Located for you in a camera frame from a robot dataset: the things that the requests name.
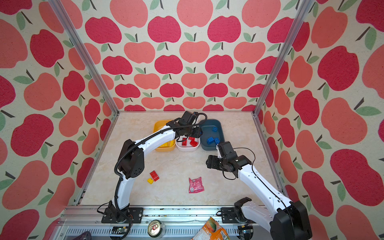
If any white plastic bin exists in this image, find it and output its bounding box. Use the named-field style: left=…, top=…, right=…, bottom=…
left=176, top=136, right=201, bottom=152

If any yellow plastic bin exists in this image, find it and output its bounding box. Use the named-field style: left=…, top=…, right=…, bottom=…
left=152, top=119, right=177, bottom=153

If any yellow rounded lego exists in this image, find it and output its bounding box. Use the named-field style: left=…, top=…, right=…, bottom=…
left=160, top=143, right=170, bottom=148

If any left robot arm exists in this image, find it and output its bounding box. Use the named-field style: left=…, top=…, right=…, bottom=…
left=108, top=118, right=203, bottom=221

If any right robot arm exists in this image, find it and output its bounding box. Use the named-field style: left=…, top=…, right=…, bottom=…
left=206, top=155, right=313, bottom=240

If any pink snack packet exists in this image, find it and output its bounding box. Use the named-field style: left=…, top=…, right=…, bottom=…
left=189, top=177, right=205, bottom=194

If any orange snack bag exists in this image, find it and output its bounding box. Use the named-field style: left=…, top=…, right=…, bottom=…
left=192, top=217, right=230, bottom=240

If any soda can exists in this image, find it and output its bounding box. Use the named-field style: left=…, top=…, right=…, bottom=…
left=147, top=220, right=165, bottom=238

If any green circuit board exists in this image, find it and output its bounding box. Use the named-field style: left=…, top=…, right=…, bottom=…
left=111, top=227, right=128, bottom=235

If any dark purple object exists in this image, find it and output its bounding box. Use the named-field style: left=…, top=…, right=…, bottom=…
left=73, top=231, right=92, bottom=240

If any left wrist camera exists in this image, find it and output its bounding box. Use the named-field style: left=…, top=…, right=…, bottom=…
left=180, top=111, right=199, bottom=126

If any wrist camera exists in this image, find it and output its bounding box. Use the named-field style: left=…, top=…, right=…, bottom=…
left=180, top=111, right=199, bottom=126
left=217, top=142, right=238, bottom=161

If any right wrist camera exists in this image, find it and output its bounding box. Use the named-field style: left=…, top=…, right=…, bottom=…
left=217, top=142, right=238, bottom=161

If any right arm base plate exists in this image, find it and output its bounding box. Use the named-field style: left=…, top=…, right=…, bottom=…
left=216, top=207, right=256, bottom=224

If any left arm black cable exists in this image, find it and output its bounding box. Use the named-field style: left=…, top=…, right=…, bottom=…
left=113, top=112, right=208, bottom=240

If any aluminium front rail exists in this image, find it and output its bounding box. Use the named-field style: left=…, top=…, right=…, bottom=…
left=49, top=206, right=272, bottom=240

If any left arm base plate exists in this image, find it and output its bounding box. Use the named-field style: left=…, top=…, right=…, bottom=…
left=101, top=206, right=144, bottom=224

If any left aluminium post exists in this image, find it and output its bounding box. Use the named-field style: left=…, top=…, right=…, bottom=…
left=48, top=0, right=120, bottom=116

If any aluminium post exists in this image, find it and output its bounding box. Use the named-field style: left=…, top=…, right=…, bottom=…
left=252, top=1, right=315, bottom=119
left=48, top=0, right=120, bottom=116

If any right aluminium post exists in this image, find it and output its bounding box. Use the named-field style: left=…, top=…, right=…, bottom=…
left=252, top=1, right=315, bottom=119

